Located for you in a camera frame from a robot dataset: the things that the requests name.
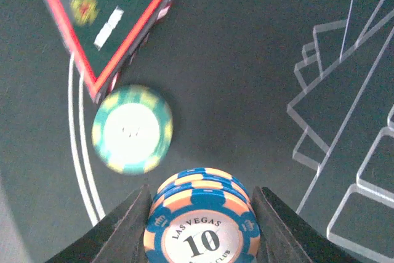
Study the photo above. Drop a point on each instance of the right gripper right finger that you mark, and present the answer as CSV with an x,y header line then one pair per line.
x,y
286,237

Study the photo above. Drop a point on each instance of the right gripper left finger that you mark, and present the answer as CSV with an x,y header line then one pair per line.
x,y
118,237

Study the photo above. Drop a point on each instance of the blue orange poker chip stack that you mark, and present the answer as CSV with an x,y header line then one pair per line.
x,y
201,215

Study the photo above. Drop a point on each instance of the green poker chips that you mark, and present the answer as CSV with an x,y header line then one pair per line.
x,y
132,130

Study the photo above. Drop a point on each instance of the red triangular marker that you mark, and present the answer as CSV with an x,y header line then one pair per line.
x,y
103,34

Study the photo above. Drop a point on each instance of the round black poker mat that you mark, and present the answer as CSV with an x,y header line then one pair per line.
x,y
293,95

